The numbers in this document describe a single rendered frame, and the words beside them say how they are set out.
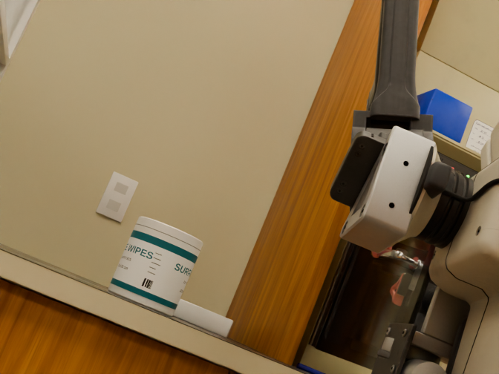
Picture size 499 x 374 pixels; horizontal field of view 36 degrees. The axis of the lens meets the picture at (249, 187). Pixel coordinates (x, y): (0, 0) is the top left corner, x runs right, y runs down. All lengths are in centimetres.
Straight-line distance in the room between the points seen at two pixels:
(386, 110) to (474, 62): 93
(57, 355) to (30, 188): 77
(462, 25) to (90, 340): 113
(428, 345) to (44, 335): 64
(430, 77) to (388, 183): 104
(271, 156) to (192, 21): 42
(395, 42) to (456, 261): 34
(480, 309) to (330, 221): 77
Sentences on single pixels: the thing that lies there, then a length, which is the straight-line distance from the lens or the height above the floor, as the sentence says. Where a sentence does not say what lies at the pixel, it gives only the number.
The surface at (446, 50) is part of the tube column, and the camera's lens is 188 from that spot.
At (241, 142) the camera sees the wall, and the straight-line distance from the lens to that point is 209.
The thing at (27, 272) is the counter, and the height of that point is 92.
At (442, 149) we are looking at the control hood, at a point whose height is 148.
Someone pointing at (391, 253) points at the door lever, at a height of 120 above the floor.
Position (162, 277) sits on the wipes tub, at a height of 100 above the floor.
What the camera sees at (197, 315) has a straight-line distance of 170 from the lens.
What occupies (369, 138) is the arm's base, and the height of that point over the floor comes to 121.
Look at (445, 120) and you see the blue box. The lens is 171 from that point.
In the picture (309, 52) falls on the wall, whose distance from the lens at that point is 220.
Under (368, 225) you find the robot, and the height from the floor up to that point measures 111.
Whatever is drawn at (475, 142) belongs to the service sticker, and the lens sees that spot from 187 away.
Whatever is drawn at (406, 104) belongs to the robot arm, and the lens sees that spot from 100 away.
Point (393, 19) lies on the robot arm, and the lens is 106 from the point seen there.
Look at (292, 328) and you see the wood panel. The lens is 157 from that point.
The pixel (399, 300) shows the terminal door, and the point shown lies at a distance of 146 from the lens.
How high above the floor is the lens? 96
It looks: 10 degrees up
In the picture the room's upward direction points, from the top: 22 degrees clockwise
